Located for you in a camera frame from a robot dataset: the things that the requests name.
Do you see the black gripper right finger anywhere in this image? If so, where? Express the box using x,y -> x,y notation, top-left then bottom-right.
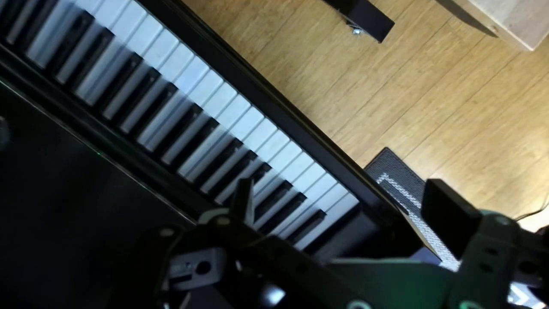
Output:
421,177 -> 486,263

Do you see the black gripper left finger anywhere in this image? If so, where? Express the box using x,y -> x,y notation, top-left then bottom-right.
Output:
230,177 -> 258,227

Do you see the black upright piano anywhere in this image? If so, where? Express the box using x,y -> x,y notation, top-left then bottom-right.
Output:
0,0 -> 443,309

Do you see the black stand foot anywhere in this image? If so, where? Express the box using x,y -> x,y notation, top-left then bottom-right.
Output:
321,0 -> 397,45

